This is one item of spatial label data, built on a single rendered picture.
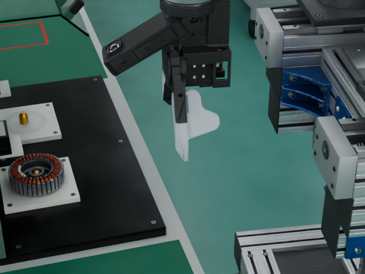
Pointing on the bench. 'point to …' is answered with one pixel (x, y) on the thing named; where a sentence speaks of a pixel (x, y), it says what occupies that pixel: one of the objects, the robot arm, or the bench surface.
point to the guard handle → (76, 6)
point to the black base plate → (82, 177)
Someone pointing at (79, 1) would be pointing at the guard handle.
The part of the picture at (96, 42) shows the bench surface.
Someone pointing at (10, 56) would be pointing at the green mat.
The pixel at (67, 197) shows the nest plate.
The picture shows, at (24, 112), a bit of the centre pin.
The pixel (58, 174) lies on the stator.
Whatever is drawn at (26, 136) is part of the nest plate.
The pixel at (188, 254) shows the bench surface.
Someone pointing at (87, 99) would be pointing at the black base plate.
